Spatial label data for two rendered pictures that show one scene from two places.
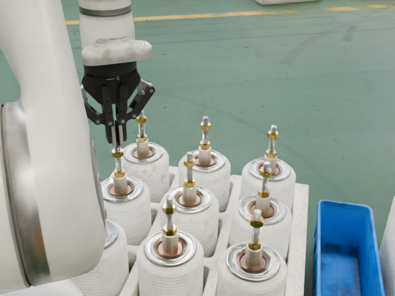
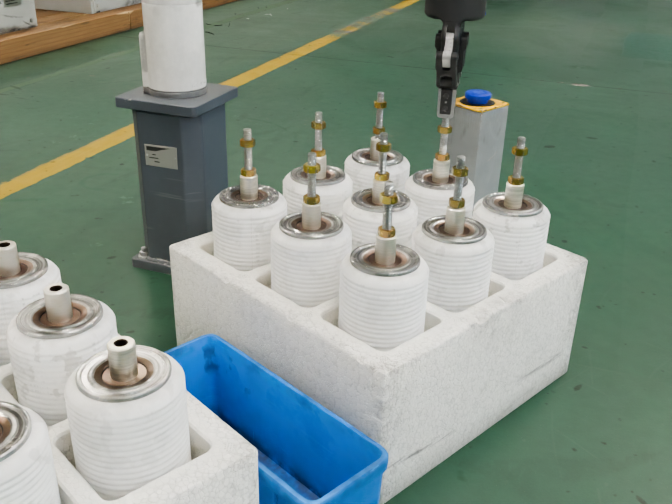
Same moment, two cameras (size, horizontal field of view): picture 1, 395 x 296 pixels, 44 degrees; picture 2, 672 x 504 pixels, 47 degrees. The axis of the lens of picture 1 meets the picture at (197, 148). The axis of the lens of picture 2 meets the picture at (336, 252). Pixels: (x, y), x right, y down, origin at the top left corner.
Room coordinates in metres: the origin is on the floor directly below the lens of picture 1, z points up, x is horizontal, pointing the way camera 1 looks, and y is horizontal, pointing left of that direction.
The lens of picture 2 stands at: (1.09, -0.77, 0.62)
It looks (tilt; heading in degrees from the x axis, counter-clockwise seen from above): 26 degrees down; 124
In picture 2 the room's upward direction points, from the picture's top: 1 degrees clockwise
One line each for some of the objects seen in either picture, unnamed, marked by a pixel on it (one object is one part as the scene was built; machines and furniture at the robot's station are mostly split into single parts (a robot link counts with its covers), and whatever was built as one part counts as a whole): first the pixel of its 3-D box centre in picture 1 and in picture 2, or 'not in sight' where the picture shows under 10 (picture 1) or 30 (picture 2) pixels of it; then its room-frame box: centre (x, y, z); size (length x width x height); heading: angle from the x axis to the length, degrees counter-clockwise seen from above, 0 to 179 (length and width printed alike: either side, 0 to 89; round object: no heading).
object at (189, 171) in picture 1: (189, 172); (382, 162); (0.64, 0.01, 0.30); 0.01 x 0.01 x 0.08
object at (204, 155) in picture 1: (204, 155); (455, 220); (0.75, -0.01, 0.26); 0.02 x 0.02 x 0.03
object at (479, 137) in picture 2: not in sight; (466, 198); (0.62, 0.31, 0.16); 0.07 x 0.07 x 0.31; 78
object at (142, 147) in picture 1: (142, 147); (513, 195); (0.78, 0.10, 0.26); 0.02 x 0.02 x 0.03
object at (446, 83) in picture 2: (127, 124); (446, 96); (0.67, 0.11, 0.37); 0.03 x 0.01 x 0.05; 111
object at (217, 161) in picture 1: (204, 161); (454, 230); (0.75, -0.01, 0.25); 0.08 x 0.08 x 0.01
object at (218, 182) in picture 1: (203, 201); (447, 298); (0.75, -0.01, 0.16); 0.10 x 0.10 x 0.18
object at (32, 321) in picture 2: not in sight; (60, 316); (0.55, -0.41, 0.25); 0.08 x 0.08 x 0.01
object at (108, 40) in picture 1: (109, 28); not in sight; (0.64, 0.12, 0.53); 0.11 x 0.09 x 0.06; 21
